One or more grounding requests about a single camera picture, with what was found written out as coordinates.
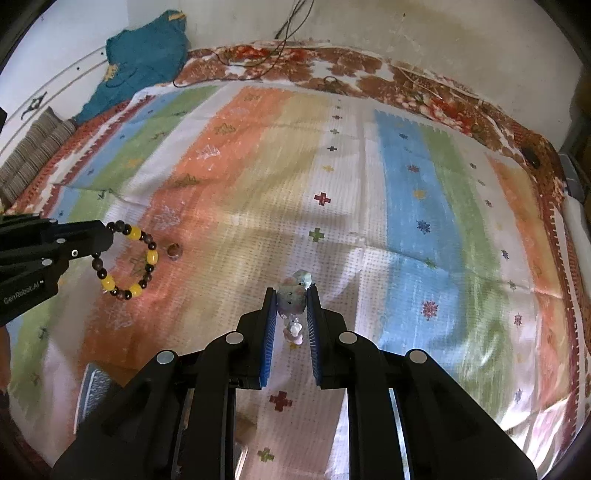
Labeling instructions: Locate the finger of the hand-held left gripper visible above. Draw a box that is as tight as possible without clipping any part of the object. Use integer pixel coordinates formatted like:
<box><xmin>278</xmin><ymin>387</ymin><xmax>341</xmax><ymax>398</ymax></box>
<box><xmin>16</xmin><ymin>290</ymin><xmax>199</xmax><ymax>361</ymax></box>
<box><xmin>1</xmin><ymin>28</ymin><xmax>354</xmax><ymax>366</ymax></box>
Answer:
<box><xmin>0</xmin><ymin>240</ymin><xmax>114</xmax><ymax>280</ymax></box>
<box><xmin>0</xmin><ymin>213</ymin><xmax>115</xmax><ymax>246</ymax></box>

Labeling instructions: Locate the striped colourful mat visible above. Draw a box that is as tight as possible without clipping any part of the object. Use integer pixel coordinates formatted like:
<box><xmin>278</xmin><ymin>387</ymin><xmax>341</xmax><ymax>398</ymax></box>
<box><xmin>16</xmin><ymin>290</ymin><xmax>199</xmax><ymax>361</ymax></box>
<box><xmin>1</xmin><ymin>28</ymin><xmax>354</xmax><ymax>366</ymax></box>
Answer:
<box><xmin>9</xmin><ymin>83</ymin><xmax>573</xmax><ymax>480</ymax></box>

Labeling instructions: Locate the pale blue bead bracelet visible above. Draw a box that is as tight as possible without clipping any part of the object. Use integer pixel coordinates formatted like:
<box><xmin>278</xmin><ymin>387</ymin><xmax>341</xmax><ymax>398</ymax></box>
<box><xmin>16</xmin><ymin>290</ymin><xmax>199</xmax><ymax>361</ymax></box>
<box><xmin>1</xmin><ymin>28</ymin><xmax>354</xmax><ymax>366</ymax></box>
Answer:
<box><xmin>277</xmin><ymin>270</ymin><xmax>314</xmax><ymax>347</ymax></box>

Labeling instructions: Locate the teal garment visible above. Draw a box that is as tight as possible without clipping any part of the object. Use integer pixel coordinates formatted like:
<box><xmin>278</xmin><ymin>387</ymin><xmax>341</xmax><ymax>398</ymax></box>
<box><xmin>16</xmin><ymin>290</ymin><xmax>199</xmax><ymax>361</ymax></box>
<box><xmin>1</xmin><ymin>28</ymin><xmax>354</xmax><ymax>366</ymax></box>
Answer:
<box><xmin>76</xmin><ymin>10</ymin><xmax>191</xmax><ymax>125</ymax></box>

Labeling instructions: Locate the grey striped pillow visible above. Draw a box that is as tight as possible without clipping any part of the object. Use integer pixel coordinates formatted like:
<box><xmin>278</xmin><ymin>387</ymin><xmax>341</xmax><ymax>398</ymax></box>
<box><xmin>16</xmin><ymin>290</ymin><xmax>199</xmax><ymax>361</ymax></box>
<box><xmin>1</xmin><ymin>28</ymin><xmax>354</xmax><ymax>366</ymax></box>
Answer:
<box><xmin>0</xmin><ymin>107</ymin><xmax>77</xmax><ymax>208</ymax></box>

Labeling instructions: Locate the black charging cable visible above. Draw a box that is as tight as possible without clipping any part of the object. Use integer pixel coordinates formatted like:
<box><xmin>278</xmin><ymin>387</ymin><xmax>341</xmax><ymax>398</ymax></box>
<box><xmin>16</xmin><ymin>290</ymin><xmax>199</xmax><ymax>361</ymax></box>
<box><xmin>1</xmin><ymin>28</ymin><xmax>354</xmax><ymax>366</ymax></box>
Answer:
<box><xmin>173</xmin><ymin>0</ymin><xmax>317</xmax><ymax>88</ymax></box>
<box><xmin>274</xmin><ymin>0</ymin><xmax>308</xmax><ymax>40</ymax></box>

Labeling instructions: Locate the yellow brown bead bracelet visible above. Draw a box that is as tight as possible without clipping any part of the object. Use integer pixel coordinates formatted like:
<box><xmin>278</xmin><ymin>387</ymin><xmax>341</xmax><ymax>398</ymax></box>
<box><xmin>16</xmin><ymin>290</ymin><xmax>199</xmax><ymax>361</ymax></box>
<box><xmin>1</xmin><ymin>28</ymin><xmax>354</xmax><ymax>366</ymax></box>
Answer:
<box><xmin>91</xmin><ymin>220</ymin><xmax>160</xmax><ymax>301</ymax></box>

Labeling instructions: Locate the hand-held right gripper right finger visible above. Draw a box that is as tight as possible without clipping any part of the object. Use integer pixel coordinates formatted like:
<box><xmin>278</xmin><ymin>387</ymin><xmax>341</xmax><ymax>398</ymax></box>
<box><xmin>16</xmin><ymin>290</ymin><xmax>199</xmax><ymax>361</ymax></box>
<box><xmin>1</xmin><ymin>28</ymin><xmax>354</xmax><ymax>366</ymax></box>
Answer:
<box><xmin>305</xmin><ymin>285</ymin><xmax>539</xmax><ymax>480</ymax></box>

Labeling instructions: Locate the white bed headboard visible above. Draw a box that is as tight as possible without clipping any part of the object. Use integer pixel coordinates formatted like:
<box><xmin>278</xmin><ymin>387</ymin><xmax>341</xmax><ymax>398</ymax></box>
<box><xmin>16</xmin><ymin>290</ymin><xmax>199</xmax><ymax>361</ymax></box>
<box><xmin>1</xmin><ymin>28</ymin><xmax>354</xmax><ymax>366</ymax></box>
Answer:
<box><xmin>0</xmin><ymin>46</ymin><xmax>112</xmax><ymax>158</ymax></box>

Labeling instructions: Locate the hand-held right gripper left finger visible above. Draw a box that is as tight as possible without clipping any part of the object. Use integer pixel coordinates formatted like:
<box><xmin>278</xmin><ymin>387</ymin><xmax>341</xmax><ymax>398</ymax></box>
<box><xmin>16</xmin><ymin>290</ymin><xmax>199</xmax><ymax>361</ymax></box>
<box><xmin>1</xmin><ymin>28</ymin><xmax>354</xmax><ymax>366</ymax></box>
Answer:
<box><xmin>51</xmin><ymin>286</ymin><xmax>278</xmax><ymax>480</ymax></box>

